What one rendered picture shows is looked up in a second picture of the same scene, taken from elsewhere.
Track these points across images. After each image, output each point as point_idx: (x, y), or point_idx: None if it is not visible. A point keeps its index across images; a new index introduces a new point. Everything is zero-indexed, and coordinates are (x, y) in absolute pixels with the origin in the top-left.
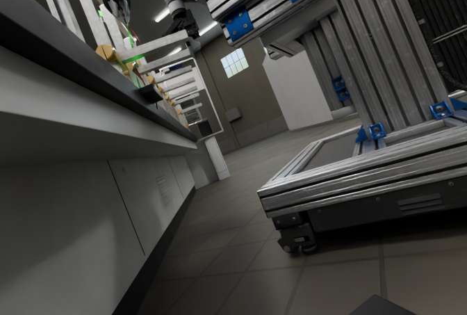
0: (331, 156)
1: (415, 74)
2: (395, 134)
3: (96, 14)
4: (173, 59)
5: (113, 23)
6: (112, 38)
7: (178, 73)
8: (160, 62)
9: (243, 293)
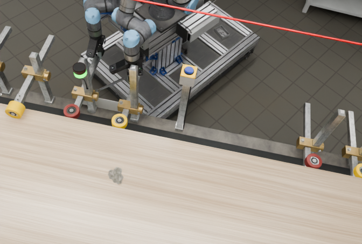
0: (145, 84)
1: (176, 48)
2: (170, 72)
3: (138, 92)
4: (95, 69)
5: (89, 71)
6: (88, 82)
7: (5, 41)
8: (92, 76)
9: None
